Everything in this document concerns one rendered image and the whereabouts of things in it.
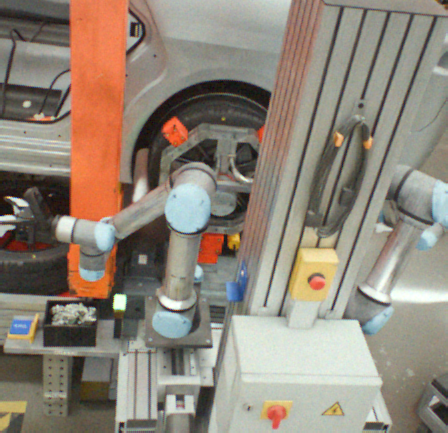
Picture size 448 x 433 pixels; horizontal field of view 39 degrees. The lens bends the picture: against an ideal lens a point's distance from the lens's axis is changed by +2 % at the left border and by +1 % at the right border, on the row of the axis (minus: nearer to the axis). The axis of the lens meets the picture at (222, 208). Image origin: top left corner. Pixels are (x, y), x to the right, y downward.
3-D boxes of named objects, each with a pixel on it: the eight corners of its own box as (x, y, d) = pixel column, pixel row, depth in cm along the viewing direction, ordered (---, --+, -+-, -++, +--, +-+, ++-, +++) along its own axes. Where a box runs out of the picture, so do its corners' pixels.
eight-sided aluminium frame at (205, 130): (266, 230, 300) (290, 131, 269) (268, 238, 295) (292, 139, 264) (154, 220, 294) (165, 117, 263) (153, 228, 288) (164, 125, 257)
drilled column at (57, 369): (71, 396, 277) (73, 329, 253) (67, 416, 269) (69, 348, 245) (47, 396, 276) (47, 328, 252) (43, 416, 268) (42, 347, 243)
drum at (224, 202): (232, 191, 287) (236, 166, 278) (234, 219, 269) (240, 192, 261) (202, 188, 285) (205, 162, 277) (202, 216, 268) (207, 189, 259)
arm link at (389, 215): (360, 177, 195) (375, 228, 239) (392, 192, 190) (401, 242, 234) (381, 147, 197) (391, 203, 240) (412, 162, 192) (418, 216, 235)
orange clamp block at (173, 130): (188, 130, 268) (175, 116, 264) (188, 139, 262) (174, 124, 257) (175, 139, 270) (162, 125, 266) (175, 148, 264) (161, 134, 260)
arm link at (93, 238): (107, 259, 178) (108, 235, 173) (70, 251, 178) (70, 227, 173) (115, 242, 184) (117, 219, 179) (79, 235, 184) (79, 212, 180)
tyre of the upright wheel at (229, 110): (148, 83, 280) (149, 202, 319) (146, 106, 261) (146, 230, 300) (293, 89, 285) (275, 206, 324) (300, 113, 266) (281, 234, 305)
